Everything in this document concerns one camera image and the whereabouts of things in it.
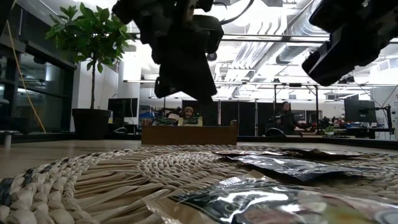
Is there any yellow cord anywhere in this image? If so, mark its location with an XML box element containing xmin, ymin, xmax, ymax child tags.
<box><xmin>5</xmin><ymin>18</ymin><xmax>47</xmax><ymax>134</ymax></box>

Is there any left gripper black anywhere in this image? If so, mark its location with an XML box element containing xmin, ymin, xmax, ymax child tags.
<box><xmin>113</xmin><ymin>0</ymin><xmax>218</xmax><ymax>105</ymax></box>

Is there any overhead light bar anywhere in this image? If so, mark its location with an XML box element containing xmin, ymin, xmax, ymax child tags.
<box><xmin>127</xmin><ymin>32</ymin><xmax>332</xmax><ymax>44</ymax></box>

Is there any silver ventilation duct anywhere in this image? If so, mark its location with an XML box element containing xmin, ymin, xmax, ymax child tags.
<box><xmin>275</xmin><ymin>18</ymin><xmax>315</xmax><ymax>65</ymax></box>

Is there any black computer monitor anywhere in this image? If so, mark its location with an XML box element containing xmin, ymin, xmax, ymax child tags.
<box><xmin>344</xmin><ymin>98</ymin><xmax>377</xmax><ymax>124</ymax></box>
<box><xmin>108</xmin><ymin>98</ymin><xmax>139</xmax><ymax>126</ymax></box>

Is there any round woven straw tray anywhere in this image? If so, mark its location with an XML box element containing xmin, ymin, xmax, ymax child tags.
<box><xmin>0</xmin><ymin>144</ymin><xmax>398</xmax><ymax>224</ymax></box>

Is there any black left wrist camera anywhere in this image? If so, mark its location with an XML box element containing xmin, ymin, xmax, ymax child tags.
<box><xmin>192</xmin><ymin>14</ymin><xmax>225</xmax><ymax>62</ymax></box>

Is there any green potted plant black pot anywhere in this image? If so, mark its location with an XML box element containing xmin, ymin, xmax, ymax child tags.
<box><xmin>45</xmin><ymin>2</ymin><xmax>135</xmax><ymax>141</ymax></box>

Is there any black station frame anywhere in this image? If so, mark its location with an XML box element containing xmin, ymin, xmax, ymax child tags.
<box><xmin>272</xmin><ymin>82</ymin><xmax>320</xmax><ymax>135</ymax></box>

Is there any small grey metal post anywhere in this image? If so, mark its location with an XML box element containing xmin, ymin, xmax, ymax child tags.
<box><xmin>0</xmin><ymin>130</ymin><xmax>16</xmax><ymax>149</ymax></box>

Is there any wooden three-compartment box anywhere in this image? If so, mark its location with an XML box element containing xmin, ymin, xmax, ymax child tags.
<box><xmin>141</xmin><ymin>119</ymin><xmax>239</xmax><ymax>146</ymax></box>

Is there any tan vanilla tea bag packet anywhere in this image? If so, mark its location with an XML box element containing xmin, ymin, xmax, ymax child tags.
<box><xmin>214</xmin><ymin>149</ymin><xmax>295</xmax><ymax>157</ymax></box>
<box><xmin>142</xmin><ymin>177</ymin><xmax>398</xmax><ymax>224</ymax></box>

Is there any person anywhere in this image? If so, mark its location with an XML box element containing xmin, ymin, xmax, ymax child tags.
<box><xmin>272</xmin><ymin>101</ymin><xmax>302</xmax><ymax>137</ymax></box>
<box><xmin>174</xmin><ymin>106</ymin><xmax>203</xmax><ymax>121</ymax></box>

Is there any black metal table frame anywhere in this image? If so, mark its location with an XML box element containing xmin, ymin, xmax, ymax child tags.
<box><xmin>0</xmin><ymin>130</ymin><xmax>398</xmax><ymax>151</ymax></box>

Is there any black room divider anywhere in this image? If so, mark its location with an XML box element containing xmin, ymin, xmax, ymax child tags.
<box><xmin>182</xmin><ymin>100</ymin><xmax>293</xmax><ymax>137</ymax></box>

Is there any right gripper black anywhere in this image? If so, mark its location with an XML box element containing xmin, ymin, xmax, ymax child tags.
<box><xmin>302</xmin><ymin>0</ymin><xmax>398</xmax><ymax>87</ymax></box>

